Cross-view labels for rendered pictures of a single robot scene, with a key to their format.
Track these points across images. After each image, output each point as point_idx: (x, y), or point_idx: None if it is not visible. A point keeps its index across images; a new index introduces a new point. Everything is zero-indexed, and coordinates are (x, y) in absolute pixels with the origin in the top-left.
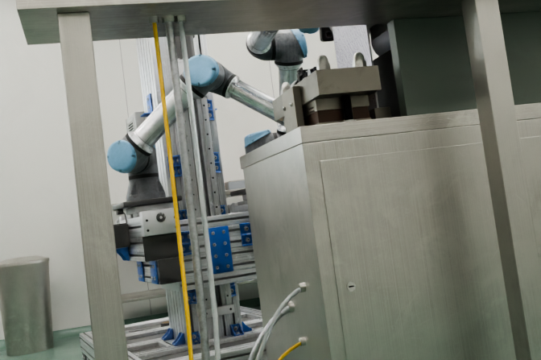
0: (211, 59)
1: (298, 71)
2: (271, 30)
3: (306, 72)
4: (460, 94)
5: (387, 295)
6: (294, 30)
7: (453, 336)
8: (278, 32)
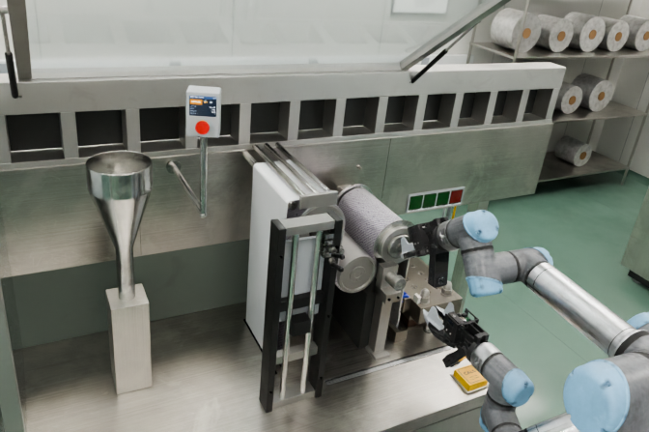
0: (630, 319)
1: (475, 317)
2: (422, 211)
3: (461, 313)
4: None
5: None
6: (596, 361)
7: None
8: (619, 355)
